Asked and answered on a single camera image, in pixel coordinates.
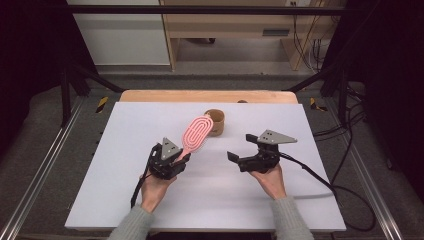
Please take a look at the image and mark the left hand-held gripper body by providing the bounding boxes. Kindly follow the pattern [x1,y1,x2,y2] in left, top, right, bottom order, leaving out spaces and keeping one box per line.
[147,137,188,181]

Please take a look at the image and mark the wooden desk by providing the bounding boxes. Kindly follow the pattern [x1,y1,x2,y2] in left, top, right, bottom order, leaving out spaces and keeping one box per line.
[159,0,348,72]

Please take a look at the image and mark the hand-held gripper cable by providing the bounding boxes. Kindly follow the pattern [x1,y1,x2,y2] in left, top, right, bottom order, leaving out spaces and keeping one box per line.
[279,151,377,233]
[130,146,158,210]

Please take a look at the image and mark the left hand-held gripper cable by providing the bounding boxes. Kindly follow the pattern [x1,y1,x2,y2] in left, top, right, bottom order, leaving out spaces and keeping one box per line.
[130,146,158,210]

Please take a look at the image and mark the aluminium floor rail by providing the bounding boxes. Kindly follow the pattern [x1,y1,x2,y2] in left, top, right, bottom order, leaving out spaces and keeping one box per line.
[0,96,85,240]
[324,96,405,240]

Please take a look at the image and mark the black horizontal frame bar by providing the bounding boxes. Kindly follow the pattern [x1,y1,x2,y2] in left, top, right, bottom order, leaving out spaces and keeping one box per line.
[65,4,348,16]

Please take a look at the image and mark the pink hairbrush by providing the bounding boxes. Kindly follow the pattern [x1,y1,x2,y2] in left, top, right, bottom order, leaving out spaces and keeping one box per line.
[175,114,214,163]

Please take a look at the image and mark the right hand-held gripper cable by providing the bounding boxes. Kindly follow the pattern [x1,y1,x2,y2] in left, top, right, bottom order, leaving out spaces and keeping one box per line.
[279,151,377,233]

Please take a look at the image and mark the person's right hand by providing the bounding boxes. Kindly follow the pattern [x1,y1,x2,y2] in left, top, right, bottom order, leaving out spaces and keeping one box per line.
[249,163,288,201]

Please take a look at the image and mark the black metal stand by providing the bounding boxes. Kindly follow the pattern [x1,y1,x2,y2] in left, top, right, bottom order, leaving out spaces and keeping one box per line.
[285,62,352,128]
[59,62,125,128]

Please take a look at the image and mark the black floor cables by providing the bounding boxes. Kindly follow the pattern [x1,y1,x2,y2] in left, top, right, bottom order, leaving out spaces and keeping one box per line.
[312,83,368,188]

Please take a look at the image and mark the wooden table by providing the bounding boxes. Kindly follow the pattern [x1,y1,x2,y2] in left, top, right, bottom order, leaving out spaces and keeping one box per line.
[119,89,299,104]

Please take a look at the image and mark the tan cup with bear figure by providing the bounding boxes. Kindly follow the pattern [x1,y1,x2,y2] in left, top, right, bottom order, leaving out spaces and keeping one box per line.
[203,108,226,137]

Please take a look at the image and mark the person's left hand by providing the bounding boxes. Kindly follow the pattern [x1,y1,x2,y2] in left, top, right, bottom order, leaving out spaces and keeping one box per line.
[139,166,178,214]

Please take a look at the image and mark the white cabinet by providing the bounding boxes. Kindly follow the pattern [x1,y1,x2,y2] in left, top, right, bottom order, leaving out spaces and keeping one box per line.
[66,0,172,66]

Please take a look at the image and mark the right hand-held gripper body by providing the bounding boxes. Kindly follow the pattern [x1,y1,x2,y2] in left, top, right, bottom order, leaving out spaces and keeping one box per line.
[237,129,299,175]

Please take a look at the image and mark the cables under wooden desk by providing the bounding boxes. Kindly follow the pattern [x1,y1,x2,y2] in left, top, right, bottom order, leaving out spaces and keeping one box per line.
[291,3,332,73]

